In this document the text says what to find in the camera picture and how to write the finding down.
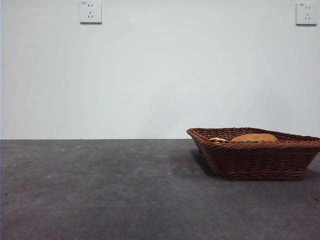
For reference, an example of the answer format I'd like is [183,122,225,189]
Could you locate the white wall socket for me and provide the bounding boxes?
[295,2,318,26]
[79,0,103,25]

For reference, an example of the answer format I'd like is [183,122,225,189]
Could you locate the brown woven wicker basket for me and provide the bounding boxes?
[186,127,320,181]

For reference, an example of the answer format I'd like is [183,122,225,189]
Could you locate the brown potato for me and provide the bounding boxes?
[229,133,280,143]

